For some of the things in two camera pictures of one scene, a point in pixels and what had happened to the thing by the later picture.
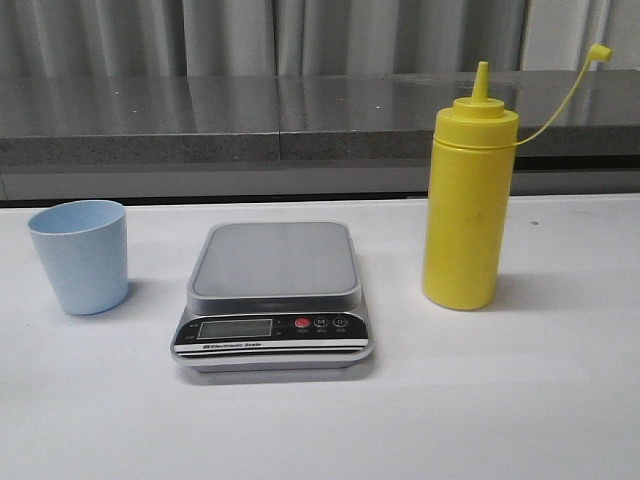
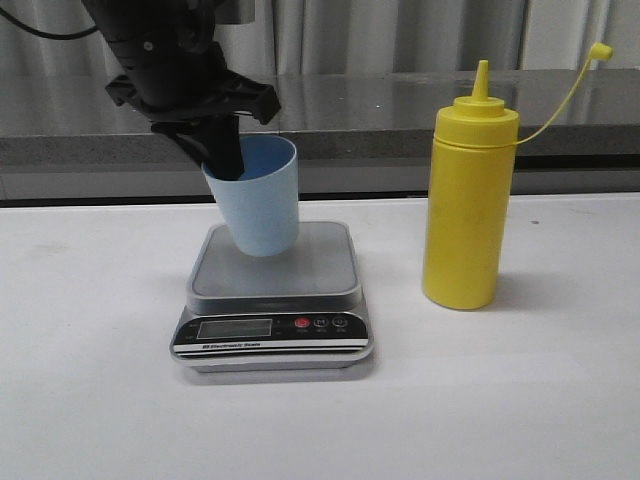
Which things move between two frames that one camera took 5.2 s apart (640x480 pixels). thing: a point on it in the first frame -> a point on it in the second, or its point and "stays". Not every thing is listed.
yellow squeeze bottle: x=473 y=155 stays
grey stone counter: x=351 y=133 stays
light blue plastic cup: x=85 y=246 -> x=262 y=208
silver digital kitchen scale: x=274 y=296 stays
